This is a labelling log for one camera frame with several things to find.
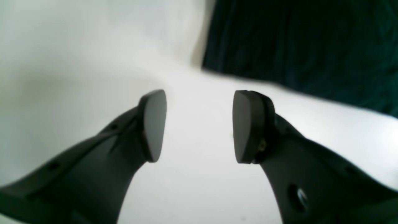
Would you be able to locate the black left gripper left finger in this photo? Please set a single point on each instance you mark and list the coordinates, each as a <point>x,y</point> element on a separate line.
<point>87,183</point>

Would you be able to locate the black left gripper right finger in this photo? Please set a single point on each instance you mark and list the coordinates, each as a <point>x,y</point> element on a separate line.
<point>311,183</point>

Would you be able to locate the black T-shirt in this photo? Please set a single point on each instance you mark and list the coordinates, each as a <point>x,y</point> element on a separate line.
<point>340,50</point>

